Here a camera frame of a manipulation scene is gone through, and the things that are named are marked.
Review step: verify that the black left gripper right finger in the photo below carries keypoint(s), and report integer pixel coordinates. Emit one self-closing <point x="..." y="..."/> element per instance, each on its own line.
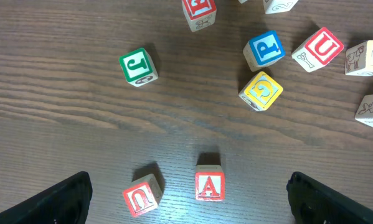
<point x="312" y="202"/>

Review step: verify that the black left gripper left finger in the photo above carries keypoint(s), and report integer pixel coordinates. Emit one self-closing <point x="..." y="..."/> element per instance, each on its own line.
<point x="65" y="202"/>

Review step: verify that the yellow O block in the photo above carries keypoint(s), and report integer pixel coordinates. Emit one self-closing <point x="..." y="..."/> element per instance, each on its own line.
<point x="359" y="60"/>

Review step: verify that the red U block near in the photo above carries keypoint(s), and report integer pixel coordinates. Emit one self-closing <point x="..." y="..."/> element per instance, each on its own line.
<point x="143" y="195"/>

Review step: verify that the red u block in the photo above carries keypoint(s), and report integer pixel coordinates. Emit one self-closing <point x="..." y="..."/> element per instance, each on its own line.
<point x="143" y="195"/>
<point x="318" y="50"/>

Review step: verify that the red A block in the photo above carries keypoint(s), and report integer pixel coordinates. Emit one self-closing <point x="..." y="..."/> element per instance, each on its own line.
<point x="209" y="183"/>

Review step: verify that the yellow block by P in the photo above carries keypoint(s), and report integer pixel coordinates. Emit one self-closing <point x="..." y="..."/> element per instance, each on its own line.
<point x="260" y="92"/>

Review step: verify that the green J block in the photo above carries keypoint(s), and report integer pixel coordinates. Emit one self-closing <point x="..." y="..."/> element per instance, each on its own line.
<point x="138" y="67"/>

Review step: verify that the red U block middle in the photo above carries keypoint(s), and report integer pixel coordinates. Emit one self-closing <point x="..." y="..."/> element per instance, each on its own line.
<point x="318" y="50"/>

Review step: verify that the blue P block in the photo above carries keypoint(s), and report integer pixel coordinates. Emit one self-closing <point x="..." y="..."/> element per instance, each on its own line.
<point x="263" y="50"/>

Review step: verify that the red Y block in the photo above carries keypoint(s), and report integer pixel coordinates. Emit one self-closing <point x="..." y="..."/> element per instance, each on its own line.
<point x="278" y="6"/>

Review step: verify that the red G block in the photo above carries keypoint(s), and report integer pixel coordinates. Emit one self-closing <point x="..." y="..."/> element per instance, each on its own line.
<point x="199" y="13"/>

